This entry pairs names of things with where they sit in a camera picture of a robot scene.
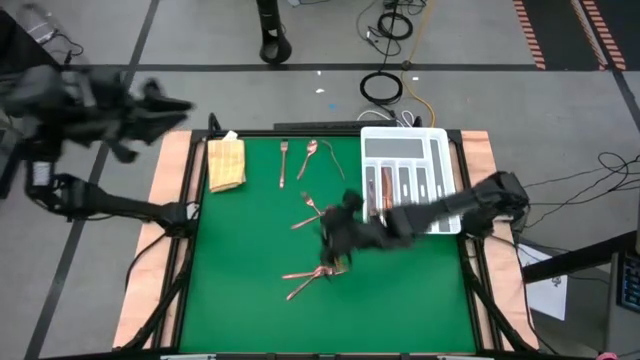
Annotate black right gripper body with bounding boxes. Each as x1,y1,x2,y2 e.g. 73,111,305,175
349,209,416,251

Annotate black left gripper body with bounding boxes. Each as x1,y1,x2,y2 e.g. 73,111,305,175
54,67,146,149

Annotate yellow folded cloth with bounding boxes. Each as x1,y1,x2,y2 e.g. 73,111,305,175
206,130,247,194

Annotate white cutlery tray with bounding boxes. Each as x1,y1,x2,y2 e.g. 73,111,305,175
359,125,462,235

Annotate large black cabinet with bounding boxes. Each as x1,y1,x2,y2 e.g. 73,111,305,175
0,9,64,119

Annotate green table mat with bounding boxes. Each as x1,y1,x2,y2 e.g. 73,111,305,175
178,135,477,354

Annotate white paper sheet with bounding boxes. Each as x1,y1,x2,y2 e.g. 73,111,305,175
516,243,570,322

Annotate black desk beam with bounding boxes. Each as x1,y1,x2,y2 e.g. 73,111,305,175
519,229,640,285

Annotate grey cabinet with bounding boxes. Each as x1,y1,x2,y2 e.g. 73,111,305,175
602,249,640,360

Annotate black table frame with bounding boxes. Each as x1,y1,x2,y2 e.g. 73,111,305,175
112,112,541,360

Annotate white floor cable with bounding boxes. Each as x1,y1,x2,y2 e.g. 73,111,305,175
356,108,416,129

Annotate thick black coiled cable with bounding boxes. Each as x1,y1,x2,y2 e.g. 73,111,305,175
358,70,404,107

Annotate straight black floor cable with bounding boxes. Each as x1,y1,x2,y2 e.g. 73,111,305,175
382,0,401,75

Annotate thin black coiled cable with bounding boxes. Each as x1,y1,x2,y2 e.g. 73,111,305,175
367,9,415,57

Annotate yellow floor cable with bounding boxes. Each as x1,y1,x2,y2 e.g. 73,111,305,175
398,0,438,129

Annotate black looped floor cable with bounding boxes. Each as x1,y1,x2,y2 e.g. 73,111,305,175
589,149,640,201

